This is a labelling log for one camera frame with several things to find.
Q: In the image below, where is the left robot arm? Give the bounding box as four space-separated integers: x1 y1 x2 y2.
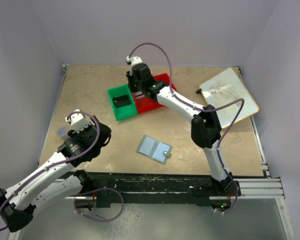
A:
0 123 112 233

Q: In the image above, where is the black card in green bin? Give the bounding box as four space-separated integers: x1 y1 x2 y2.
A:
112 94 131 108

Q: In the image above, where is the green plastic bin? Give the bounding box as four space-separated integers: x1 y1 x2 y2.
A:
107 84 138 121

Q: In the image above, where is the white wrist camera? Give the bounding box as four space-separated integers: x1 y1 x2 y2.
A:
125 56 143 66
65 109 92 134

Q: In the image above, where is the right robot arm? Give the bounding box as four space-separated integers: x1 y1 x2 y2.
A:
126 59 239 193

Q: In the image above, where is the green card holder wallet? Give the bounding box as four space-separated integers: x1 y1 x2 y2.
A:
136 135 173 165

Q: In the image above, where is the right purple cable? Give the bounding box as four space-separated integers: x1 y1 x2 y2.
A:
128 42 245 196

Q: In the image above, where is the right red plastic bin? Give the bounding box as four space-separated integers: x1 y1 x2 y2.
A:
150 73 177 95

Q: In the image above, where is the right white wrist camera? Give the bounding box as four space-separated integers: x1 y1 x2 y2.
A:
125 56 143 66

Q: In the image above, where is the white striped card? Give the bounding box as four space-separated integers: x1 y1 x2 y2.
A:
134 91 145 99

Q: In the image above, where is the whiteboard with wooden frame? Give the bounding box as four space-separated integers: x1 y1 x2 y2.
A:
199 67 260 123

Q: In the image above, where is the red plastic bin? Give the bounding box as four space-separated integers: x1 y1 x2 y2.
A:
131 92 163 114
150 73 177 95

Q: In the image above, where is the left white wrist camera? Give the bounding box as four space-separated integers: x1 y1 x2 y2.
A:
65 109 92 134

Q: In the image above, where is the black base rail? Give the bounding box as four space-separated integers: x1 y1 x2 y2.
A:
73 170 241 210

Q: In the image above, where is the middle red plastic bin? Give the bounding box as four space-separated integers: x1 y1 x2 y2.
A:
131 92 163 114

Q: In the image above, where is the purple cable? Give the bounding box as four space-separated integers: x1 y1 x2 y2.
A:
0 111 101 231
128 42 245 196

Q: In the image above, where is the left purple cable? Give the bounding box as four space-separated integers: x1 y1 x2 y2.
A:
0 111 101 231

